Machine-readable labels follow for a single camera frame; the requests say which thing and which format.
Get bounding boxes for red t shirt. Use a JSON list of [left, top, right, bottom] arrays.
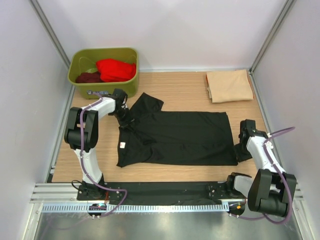
[[95, 58, 137, 83]]

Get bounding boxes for olive green plastic bin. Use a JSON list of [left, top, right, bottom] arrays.
[[68, 47, 139, 99]]

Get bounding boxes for black t shirt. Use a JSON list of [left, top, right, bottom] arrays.
[[117, 93, 240, 168]]

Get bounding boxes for slotted grey cable duct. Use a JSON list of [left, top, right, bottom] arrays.
[[41, 202, 229, 214]]

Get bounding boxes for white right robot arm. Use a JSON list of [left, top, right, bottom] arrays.
[[225, 119, 297, 224]]

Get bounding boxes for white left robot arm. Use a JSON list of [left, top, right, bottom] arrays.
[[64, 88, 134, 200]]

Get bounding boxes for folded beige t shirt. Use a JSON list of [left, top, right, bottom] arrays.
[[206, 69, 254, 104]]

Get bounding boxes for dark maroon t shirt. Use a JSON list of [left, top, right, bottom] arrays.
[[75, 71, 103, 84]]

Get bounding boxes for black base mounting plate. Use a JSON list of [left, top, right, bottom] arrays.
[[76, 181, 245, 205]]

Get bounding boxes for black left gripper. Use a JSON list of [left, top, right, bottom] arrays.
[[111, 107, 136, 132]]

